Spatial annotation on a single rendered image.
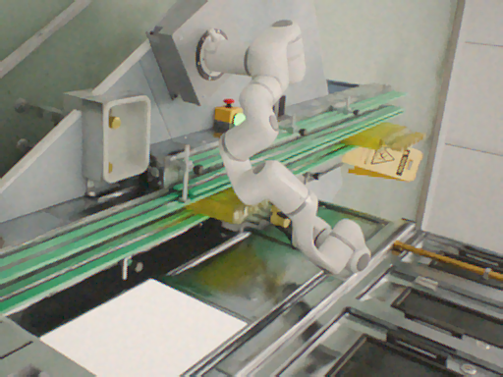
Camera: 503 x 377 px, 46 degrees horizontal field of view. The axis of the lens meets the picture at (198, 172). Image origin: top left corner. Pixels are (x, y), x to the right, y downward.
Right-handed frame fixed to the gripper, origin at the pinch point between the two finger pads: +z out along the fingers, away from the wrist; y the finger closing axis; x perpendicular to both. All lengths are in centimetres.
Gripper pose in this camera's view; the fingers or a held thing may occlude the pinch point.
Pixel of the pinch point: (284, 221)
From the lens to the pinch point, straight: 172.9
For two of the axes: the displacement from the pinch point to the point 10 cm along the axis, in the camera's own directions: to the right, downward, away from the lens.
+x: -8.0, 1.7, -5.8
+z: -6.0, -3.0, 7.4
